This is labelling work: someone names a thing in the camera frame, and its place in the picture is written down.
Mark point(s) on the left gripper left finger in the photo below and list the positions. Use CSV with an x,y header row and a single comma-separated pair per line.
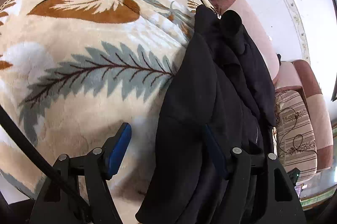
x,y
54,205

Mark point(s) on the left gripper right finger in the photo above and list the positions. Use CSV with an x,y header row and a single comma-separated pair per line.
x,y
258,188

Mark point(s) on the black coat with fur collar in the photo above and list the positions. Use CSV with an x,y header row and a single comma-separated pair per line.
x,y
221,97

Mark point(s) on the striped floral brown cushion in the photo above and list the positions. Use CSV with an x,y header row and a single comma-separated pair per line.
x,y
296,146

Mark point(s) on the small black device on pillow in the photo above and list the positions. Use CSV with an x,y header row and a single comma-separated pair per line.
x,y
279,59

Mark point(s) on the leaf pattern fleece blanket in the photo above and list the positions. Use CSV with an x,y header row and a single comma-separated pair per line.
x,y
72,71

